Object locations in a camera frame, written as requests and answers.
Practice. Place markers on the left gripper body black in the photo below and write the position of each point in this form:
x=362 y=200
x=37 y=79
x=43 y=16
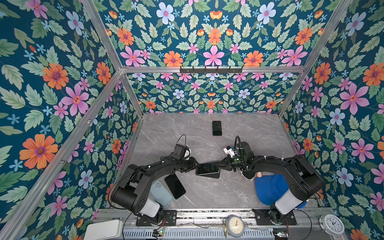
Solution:
x=187 y=165

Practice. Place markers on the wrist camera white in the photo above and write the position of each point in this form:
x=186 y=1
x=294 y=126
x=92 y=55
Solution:
x=229 y=151
x=187 y=153

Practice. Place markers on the black phone case camera cutout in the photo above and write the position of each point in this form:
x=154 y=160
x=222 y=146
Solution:
x=210 y=175

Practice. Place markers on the aluminium front rail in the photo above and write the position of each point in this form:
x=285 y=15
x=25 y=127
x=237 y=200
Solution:
x=206 y=215

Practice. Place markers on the black hook rail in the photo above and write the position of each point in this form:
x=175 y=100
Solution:
x=211 y=70

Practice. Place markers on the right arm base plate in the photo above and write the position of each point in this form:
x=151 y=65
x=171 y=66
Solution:
x=274 y=217

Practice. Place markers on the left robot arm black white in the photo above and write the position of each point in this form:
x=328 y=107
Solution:
x=132 y=190

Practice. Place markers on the blue cloth hat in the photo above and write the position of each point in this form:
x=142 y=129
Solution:
x=273 y=190

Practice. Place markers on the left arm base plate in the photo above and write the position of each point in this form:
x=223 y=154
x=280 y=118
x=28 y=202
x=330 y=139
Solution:
x=162 y=218

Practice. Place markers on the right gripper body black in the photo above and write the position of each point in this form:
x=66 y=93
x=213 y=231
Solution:
x=236 y=162

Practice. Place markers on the round beige clock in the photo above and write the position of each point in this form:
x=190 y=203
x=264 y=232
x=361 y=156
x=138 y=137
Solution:
x=235 y=226

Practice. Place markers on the black phone pink edge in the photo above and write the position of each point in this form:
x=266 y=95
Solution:
x=217 y=128

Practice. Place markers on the light blue phone case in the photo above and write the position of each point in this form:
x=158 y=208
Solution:
x=161 y=194

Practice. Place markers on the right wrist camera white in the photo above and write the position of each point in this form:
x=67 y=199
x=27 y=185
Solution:
x=229 y=151

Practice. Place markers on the white alarm clock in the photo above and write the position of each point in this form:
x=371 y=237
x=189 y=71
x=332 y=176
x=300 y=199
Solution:
x=331 y=225

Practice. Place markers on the white box device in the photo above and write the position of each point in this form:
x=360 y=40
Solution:
x=109 y=230

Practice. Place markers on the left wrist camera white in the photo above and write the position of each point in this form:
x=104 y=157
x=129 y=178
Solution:
x=187 y=153

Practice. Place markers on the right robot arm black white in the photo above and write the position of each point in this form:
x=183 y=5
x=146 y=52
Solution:
x=303 y=180

